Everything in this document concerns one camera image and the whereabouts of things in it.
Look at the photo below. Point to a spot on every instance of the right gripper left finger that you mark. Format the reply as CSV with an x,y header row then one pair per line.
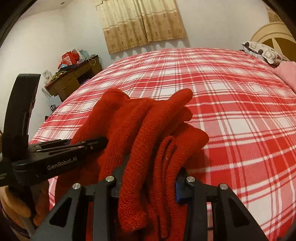
x,y
84,210

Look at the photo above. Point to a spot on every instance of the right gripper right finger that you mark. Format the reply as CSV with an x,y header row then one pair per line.
x,y
216,209

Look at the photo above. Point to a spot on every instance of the red knitted sweater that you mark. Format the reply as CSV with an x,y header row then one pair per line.
x,y
154,139

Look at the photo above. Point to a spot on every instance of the person's left hand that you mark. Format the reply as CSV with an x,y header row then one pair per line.
x,y
16,209

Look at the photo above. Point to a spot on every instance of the brown wooden desk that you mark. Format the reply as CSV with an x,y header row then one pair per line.
x,y
66,82

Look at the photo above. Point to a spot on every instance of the white paper bag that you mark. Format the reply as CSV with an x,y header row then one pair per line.
x,y
47,76

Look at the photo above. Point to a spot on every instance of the red white plaid bedspread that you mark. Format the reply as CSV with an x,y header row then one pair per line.
x,y
246,110

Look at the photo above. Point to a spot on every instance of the red gift bag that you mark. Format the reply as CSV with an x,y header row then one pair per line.
x,y
70,58

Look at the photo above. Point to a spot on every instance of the pink folded blanket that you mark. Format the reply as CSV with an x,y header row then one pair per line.
x,y
286,71

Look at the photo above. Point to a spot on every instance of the patterned grey white pillow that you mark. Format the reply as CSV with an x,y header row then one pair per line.
x,y
264,52

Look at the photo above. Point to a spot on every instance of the beige patterned window curtain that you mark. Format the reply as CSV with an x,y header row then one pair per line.
x,y
130,24

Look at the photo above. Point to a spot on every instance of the cream wooden headboard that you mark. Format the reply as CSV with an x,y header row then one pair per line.
x,y
277,36

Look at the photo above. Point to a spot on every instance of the beige corner curtain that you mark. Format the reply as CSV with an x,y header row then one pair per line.
x,y
272,15

